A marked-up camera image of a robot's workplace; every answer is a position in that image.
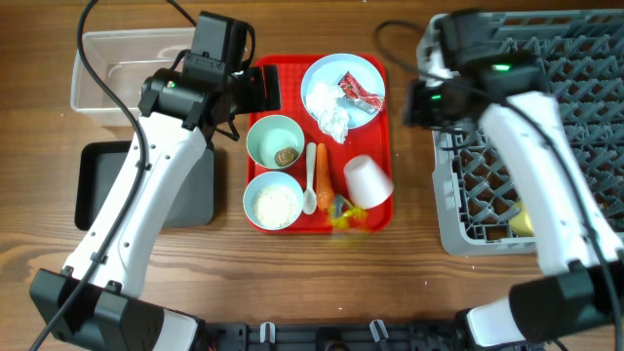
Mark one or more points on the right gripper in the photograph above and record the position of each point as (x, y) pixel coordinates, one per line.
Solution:
(413, 112)

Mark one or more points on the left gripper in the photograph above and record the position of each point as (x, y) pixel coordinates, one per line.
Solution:
(266, 87)

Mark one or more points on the green bowl with food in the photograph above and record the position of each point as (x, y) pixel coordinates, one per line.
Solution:
(270, 134)

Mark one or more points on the white tissue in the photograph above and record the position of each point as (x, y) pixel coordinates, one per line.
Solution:
(323, 104)

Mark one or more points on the red snack wrapper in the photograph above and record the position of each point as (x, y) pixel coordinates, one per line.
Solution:
(358, 96)

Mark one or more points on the pink plastic cup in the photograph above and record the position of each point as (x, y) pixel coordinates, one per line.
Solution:
(368, 185)

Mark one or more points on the yellow plastic cup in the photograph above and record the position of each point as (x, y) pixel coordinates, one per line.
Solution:
(520, 223)

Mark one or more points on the yellow snack wrapper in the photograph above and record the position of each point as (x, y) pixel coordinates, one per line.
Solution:
(344, 216)

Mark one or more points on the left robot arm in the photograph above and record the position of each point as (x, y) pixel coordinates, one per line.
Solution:
(94, 301)

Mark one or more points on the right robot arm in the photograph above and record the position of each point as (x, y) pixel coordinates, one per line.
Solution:
(467, 80)

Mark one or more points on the grey dishwasher rack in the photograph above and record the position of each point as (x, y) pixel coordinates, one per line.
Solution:
(581, 54)

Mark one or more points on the brown food lump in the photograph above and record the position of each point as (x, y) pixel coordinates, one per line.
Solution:
(285, 157)

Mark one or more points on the light blue plate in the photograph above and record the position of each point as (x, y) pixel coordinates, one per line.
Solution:
(330, 69)

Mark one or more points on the red serving tray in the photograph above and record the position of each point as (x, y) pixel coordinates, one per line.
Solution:
(372, 139)

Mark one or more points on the blue bowl with rice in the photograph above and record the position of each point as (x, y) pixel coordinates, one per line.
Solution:
(273, 201)

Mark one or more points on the orange carrot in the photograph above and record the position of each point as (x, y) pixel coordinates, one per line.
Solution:
(324, 189)

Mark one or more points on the white ceramic spoon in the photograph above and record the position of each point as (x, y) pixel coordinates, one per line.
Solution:
(309, 195)

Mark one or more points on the clear plastic bin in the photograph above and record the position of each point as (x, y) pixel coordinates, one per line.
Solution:
(122, 59)

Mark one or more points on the black plastic tray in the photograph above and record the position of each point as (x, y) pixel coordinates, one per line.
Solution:
(101, 162)

